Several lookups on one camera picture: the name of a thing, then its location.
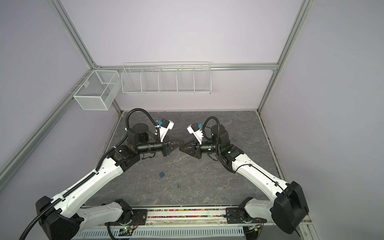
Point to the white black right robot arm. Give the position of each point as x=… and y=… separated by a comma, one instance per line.
x=287, y=207

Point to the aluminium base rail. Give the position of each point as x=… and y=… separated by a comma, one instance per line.
x=195, y=214

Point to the blue padlock on table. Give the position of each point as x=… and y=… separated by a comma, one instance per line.
x=161, y=173

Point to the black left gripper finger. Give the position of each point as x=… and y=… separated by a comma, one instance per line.
x=174, y=150
x=176, y=142

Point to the white mesh box basket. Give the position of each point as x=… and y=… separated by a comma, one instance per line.
x=99, y=90

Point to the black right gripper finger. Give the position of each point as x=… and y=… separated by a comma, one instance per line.
x=188, y=144
x=189, y=152

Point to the white wire long basket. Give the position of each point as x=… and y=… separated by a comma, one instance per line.
x=166, y=78

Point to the white vented cable duct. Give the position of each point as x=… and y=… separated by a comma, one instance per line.
x=162, y=233

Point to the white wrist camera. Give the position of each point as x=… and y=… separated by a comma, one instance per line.
x=163, y=127
x=196, y=130

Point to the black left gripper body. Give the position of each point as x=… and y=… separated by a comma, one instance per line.
x=165, y=148

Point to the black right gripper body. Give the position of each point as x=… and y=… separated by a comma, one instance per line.
x=198, y=150

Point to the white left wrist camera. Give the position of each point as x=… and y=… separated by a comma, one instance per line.
x=163, y=127

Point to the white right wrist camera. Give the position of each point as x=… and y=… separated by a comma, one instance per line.
x=196, y=130

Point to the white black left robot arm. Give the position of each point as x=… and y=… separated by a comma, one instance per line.
x=63, y=216

